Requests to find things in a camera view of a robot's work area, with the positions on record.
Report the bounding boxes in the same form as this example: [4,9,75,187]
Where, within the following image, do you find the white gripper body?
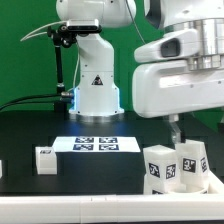
[132,29,224,118]

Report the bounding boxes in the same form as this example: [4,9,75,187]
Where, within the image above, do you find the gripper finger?
[168,114,181,145]

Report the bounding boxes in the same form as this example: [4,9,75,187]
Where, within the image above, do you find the white round stool seat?
[143,173,210,195]

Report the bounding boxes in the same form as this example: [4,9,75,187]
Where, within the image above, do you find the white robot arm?
[56,0,224,140]

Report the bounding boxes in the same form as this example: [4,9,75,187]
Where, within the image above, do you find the white L-shaped fence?
[0,174,224,224]

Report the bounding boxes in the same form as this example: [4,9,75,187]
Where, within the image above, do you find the white fiducial marker sheet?
[52,136,140,153]

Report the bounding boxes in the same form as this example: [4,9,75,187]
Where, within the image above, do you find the white block at left edge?
[0,160,3,179]

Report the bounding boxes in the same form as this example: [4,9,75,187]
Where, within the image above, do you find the black camera on stand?
[66,19,101,34]

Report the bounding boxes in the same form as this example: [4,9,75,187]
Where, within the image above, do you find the black camera stand pole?
[46,25,78,112]

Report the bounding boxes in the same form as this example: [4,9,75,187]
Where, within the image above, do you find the white cable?
[20,20,68,43]

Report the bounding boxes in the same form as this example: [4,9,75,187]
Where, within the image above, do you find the black cable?
[0,94,74,112]

